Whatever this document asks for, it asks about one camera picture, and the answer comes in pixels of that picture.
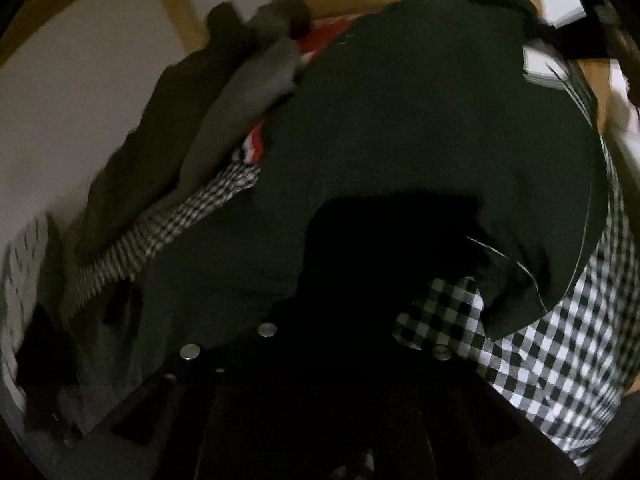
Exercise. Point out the red white cloth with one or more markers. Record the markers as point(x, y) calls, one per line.
point(254, 146)

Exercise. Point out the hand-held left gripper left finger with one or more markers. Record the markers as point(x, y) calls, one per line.
point(226, 347)

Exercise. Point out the white dotted cloth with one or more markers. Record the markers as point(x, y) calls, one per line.
point(22, 280)

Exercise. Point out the small-check black white cloth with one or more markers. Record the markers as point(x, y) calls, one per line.
point(165, 227)

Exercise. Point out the dark olive garment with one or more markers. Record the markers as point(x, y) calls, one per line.
point(165, 140)

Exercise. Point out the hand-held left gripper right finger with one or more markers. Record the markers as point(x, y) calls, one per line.
point(452, 367)

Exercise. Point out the dark green garment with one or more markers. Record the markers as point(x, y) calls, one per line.
point(410, 135)

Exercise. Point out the grey garment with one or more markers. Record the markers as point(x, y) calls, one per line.
point(250, 85)

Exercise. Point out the wooden frame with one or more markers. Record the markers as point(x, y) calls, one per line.
point(180, 7)

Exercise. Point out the white black striped cloth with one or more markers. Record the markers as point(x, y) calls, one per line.
point(542, 62)

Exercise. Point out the large-check black white shirt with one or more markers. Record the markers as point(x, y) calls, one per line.
point(560, 355)

